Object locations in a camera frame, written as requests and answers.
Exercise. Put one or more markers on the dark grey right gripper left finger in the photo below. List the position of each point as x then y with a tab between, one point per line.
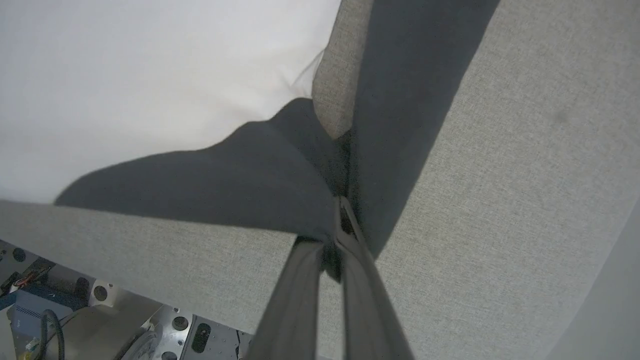
295	310

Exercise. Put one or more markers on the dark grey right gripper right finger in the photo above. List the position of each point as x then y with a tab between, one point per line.
367	305

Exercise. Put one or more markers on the white and navy raglan shirt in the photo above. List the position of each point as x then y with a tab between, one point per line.
150	90

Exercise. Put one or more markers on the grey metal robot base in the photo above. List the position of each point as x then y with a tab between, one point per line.
100	320

